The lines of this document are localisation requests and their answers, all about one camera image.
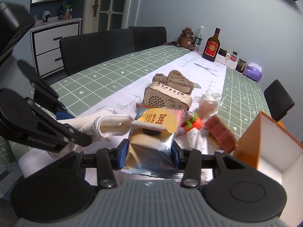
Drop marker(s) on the crocheted orange red toy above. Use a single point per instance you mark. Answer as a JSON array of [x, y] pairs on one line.
[[194, 122]]

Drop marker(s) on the brown liquor bottle red label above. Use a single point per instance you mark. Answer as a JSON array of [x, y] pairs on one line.
[[212, 47]]

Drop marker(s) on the white drawer cabinet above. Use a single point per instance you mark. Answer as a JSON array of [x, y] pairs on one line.
[[45, 44]]

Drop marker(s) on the white crumpled tissue cloth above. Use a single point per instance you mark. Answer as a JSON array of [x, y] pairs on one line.
[[197, 139]]

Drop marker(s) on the black lid jar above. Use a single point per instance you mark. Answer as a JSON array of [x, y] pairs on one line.
[[222, 52]]

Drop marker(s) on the wooden radio box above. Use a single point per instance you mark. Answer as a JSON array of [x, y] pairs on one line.
[[159, 95]]

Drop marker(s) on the small red label jar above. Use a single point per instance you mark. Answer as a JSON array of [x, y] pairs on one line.
[[233, 56]]

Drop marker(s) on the purple tissue pack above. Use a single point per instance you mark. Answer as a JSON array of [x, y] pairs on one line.
[[253, 71]]

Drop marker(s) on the green grid tablecloth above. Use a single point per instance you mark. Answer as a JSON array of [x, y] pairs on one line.
[[120, 84]]

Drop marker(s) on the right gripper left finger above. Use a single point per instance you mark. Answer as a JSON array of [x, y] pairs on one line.
[[109, 160]]

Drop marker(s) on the brown knitted towel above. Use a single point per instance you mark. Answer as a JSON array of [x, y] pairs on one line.
[[176, 81]]

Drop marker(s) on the white box on table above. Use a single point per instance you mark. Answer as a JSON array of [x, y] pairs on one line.
[[223, 60]]

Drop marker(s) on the brown sponge block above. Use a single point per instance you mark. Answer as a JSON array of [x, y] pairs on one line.
[[221, 133]]

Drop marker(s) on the white terry cloth mitt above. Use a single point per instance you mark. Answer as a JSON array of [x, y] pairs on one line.
[[102, 124]]

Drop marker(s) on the orange cardboard box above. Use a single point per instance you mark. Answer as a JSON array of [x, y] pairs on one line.
[[272, 150]]

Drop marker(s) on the white glass panel door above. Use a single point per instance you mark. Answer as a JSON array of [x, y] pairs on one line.
[[104, 15]]

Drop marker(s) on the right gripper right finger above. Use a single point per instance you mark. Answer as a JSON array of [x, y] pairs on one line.
[[189, 161]]

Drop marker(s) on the black chair right side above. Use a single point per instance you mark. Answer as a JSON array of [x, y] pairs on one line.
[[278, 100]]

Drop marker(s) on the dark glass jar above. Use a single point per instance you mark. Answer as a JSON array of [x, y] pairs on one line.
[[241, 65]]

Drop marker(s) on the clear plastic gift bag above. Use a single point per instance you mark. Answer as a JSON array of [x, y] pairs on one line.
[[207, 105]]

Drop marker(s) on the clear plastic water bottle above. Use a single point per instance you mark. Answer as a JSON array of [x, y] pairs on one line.
[[198, 38]]

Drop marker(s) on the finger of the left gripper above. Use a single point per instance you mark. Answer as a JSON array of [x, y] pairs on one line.
[[78, 138], [63, 115]]

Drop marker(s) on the orange yellow snack packet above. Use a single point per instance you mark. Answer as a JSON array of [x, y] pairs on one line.
[[151, 139]]

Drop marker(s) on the brown bear plush bottle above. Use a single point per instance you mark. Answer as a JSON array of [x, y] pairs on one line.
[[185, 40]]

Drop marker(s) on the black chair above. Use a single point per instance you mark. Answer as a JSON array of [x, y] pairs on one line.
[[278, 100], [83, 51], [148, 37]]

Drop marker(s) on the black chair far left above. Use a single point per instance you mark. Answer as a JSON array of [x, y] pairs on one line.
[[148, 37]]

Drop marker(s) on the black chair near left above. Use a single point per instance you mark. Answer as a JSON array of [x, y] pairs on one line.
[[83, 51]]

